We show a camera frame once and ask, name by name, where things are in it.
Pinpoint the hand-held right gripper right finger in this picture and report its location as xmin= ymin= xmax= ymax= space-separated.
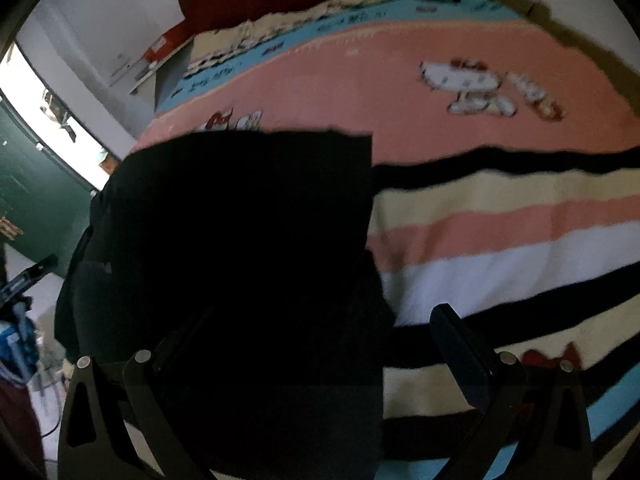
xmin=430 ymin=304 xmax=594 ymax=480

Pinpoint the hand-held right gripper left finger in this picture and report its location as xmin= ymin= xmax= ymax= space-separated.
xmin=56 ymin=347 xmax=207 ymax=480

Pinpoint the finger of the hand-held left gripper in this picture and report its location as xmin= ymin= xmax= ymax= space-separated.
xmin=0 ymin=254 xmax=60 ymax=307

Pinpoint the black hooded coat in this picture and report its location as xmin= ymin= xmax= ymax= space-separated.
xmin=54 ymin=130 xmax=396 ymax=480

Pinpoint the blue white object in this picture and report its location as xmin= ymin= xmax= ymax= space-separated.
xmin=0 ymin=305 xmax=40 ymax=392

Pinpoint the dark green door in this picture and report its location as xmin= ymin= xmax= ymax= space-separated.
xmin=0 ymin=90 xmax=107 ymax=279

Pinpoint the dark red cloth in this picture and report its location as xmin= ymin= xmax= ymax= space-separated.
xmin=0 ymin=379 xmax=47 ymax=480

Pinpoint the white bedside shelf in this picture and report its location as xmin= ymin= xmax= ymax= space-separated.
xmin=129 ymin=57 xmax=197 ymax=111

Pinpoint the orange red box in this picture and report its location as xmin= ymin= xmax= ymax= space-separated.
xmin=145 ymin=32 xmax=189 ymax=63

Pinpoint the striped cartoon printed blanket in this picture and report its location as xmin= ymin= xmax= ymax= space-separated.
xmin=47 ymin=0 xmax=640 ymax=480

